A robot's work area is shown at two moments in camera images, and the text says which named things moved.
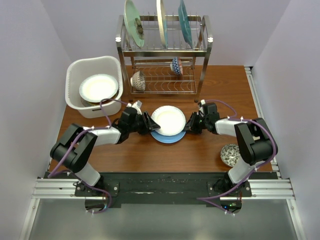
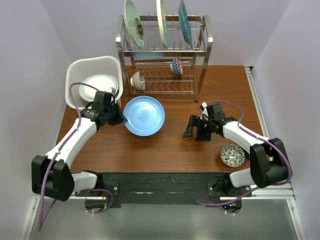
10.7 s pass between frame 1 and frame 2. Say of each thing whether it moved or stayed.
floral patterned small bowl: stayed
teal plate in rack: stayed
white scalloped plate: stayed
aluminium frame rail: stayed
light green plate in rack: stayed
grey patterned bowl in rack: stayed
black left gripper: moved
